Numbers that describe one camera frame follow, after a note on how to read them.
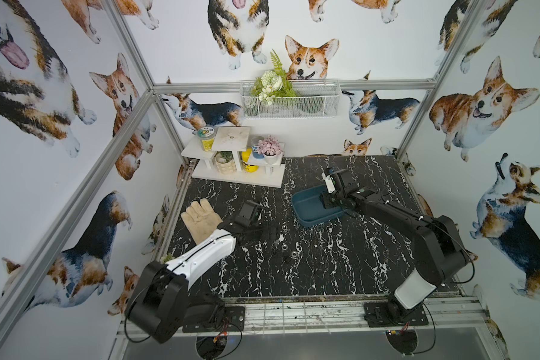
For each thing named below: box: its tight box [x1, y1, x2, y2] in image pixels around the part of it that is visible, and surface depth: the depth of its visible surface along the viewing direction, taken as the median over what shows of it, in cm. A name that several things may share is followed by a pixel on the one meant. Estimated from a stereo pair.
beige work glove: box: [180, 198, 224, 246], surface depth 102 cm
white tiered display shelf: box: [180, 126, 286, 189], surface depth 112 cm
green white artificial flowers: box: [251, 48, 297, 106], surface depth 82 cm
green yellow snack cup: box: [197, 126, 216, 153], surface depth 102 cm
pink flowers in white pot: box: [258, 135, 284, 165], surface depth 94 cm
